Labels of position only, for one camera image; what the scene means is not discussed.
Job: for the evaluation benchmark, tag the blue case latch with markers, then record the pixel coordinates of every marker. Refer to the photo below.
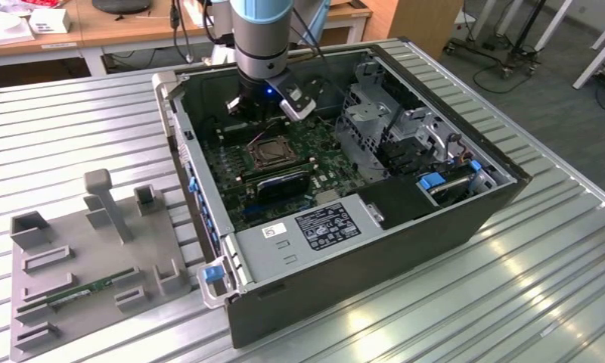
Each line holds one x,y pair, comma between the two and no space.
212,275

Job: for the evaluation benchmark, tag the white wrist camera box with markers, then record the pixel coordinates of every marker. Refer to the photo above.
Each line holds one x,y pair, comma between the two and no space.
297,107

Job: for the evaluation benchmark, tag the green RAM stick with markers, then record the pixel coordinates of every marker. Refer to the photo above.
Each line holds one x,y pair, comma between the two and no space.
105,281
277,171

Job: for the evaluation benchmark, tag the grey parts rack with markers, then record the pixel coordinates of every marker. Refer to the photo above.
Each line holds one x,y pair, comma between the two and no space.
100,257

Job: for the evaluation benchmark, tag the blue retainer clip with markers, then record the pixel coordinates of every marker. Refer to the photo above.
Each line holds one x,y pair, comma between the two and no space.
190,185

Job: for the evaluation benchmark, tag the black PC case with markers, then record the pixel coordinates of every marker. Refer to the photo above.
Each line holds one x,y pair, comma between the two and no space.
382,287

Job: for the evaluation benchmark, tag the blue disk carrier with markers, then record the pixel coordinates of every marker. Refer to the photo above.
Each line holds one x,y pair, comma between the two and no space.
430,180

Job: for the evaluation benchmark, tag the wooden desk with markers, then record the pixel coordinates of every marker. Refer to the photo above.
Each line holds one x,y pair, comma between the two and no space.
130,26

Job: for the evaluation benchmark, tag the small white labelled box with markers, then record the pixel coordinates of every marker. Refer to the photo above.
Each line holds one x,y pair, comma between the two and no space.
50,19

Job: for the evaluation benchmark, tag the green motherboard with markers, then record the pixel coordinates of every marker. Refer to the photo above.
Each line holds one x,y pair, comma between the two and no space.
332,159

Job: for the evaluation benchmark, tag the black wheeled stand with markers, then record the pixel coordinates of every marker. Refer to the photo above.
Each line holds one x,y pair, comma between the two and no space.
515,56

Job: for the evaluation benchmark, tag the silver chipset heatsink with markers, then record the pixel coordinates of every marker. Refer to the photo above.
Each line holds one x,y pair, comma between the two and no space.
328,196

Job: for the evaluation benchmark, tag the small blue clip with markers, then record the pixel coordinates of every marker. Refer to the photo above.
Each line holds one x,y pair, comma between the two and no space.
473,165

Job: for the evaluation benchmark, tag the silver CPU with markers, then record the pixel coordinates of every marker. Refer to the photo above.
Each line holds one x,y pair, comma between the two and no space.
274,150

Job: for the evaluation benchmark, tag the red white packet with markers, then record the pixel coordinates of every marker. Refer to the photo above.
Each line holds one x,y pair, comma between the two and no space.
40,3

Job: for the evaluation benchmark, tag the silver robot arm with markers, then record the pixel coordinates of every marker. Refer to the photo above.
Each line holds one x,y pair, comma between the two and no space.
258,41

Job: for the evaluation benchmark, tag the white tape strip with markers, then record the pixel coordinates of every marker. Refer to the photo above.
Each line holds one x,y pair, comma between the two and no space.
548,329

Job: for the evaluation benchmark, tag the wooden cabinet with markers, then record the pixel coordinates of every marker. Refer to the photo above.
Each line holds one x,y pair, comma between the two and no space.
424,22

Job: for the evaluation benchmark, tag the flat white box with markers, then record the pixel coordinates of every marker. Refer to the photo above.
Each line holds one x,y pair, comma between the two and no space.
5,36

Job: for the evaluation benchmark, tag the black round object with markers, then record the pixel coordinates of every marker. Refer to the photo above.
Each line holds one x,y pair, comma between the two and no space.
121,5

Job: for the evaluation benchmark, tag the white table frame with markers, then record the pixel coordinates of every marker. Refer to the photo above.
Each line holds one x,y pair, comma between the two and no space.
599,60

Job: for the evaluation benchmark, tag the silver power supply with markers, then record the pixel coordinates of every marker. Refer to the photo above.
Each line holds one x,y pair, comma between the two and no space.
277,257

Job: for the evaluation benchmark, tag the silver drive cage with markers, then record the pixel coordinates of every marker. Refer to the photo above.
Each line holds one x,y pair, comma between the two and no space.
368,113

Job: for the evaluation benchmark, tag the CPU socket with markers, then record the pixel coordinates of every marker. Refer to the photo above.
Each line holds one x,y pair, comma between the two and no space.
282,166

